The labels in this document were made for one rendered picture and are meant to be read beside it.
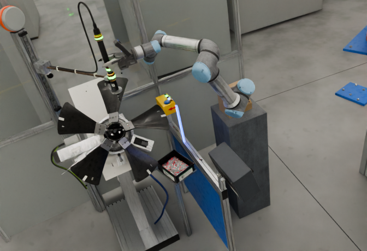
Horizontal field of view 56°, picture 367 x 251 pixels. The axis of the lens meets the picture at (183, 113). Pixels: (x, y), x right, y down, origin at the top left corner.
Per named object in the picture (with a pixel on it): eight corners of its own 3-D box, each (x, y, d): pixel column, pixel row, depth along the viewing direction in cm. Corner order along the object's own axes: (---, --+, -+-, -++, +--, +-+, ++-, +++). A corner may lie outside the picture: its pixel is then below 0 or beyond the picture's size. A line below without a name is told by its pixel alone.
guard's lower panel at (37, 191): (4, 236, 316) (-52, 165, 264) (246, 127, 382) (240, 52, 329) (4, 239, 314) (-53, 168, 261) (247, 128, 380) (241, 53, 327)
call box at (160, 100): (158, 108, 276) (155, 97, 270) (169, 103, 278) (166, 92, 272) (165, 118, 263) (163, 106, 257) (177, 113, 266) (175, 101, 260)
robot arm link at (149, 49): (160, 54, 212) (161, 47, 204) (144, 60, 209) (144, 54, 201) (155, 43, 213) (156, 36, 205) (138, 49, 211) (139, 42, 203)
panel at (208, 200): (184, 184, 321) (171, 128, 283) (185, 183, 321) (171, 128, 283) (231, 254, 257) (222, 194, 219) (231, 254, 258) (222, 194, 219)
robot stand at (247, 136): (252, 182, 324) (246, 93, 266) (270, 205, 301) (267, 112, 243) (223, 194, 318) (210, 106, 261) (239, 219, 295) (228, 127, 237)
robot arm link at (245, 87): (252, 88, 238) (259, 81, 225) (244, 105, 234) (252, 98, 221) (236, 81, 238) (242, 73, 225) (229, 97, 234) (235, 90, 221)
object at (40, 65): (36, 73, 239) (31, 62, 234) (43, 68, 243) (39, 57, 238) (46, 75, 234) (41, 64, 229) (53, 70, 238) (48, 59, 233)
